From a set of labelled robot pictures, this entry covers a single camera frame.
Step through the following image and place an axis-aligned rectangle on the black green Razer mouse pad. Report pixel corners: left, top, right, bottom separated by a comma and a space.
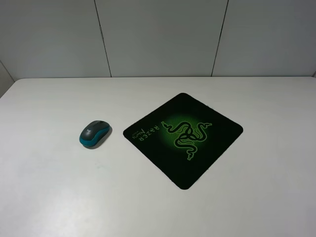
123, 93, 243, 190

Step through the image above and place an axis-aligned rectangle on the grey and teal computer mouse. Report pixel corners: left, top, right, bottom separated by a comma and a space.
79, 120, 112, 149

